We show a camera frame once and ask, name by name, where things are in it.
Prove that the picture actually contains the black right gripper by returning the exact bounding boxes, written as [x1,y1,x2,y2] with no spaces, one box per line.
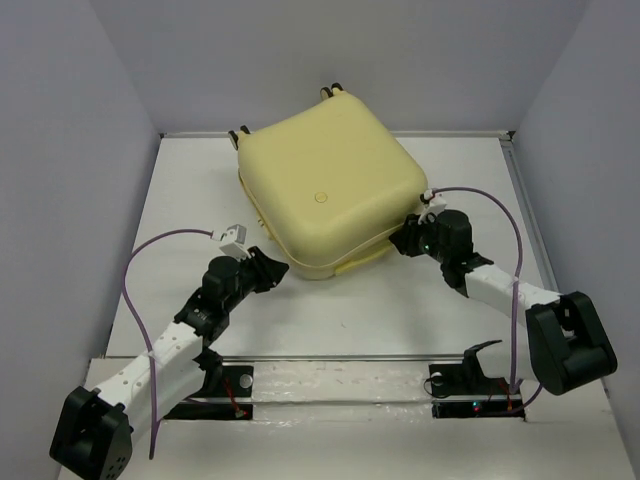
[389,210,450,264]

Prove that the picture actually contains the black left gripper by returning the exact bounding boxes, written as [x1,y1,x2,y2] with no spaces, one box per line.
[223,246,288,312]

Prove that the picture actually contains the yellow hard-shell suitcase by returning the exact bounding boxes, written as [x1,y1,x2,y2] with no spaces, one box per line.
[228,83,428,280]

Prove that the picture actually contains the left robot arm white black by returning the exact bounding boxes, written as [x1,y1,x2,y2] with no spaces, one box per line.
[49,247,289,479]

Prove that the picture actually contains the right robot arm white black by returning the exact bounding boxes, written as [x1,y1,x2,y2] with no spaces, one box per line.
[390,210,618,396]

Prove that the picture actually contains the white front cover board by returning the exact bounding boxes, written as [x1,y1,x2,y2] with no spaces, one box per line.
[57,354,626,480]

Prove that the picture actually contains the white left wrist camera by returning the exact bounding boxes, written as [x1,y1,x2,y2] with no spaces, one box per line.
[210,224,249,261]

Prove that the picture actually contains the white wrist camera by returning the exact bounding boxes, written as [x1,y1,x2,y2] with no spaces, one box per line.
[210,224,249,261]
[418,189,447,224]

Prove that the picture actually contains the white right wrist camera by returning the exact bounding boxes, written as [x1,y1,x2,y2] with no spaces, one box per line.
[418,189,447,224]

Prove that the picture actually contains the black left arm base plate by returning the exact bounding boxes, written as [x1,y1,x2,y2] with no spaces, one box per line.
[164,364,254,421]

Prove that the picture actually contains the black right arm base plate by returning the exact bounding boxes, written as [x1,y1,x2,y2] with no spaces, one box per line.
[423,363,526,419]

